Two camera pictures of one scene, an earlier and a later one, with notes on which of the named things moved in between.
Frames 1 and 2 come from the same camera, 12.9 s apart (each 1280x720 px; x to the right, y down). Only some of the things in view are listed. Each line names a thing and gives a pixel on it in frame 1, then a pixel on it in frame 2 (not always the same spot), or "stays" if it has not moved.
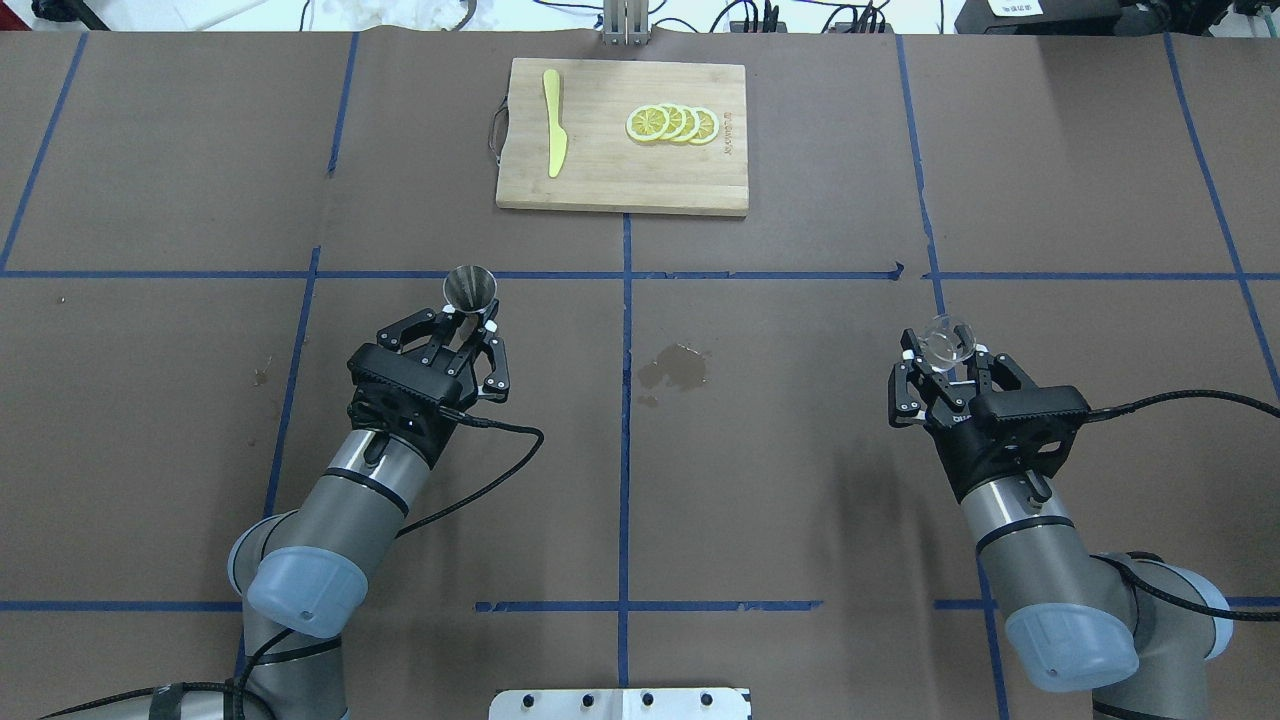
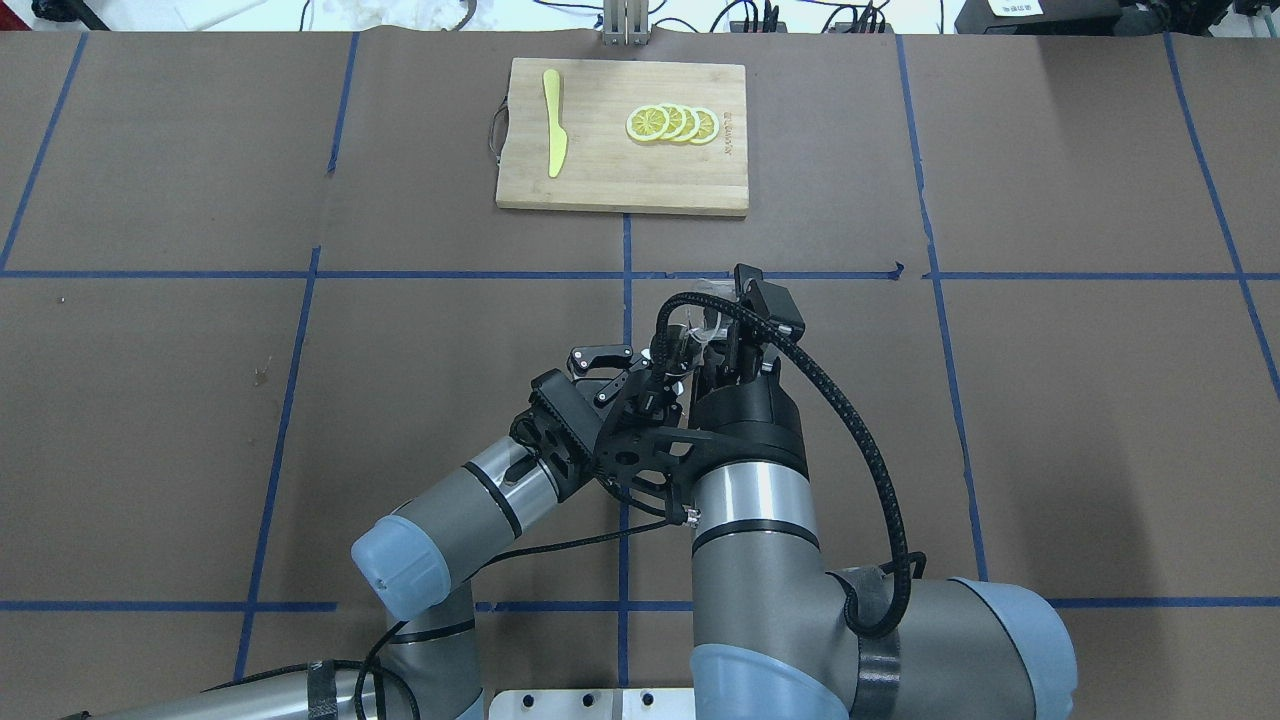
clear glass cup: (946, 343) → (706, 326)
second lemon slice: (677, 123) stays
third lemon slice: (691, 126) stays
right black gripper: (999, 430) → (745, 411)
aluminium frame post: (626, 23) stays
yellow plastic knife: (558, 140) stays
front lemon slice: (647, 123) stays
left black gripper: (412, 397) → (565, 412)
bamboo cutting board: (606, 169) stays
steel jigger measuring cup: (470, 288) → (678, 350)
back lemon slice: (709, 125) stays
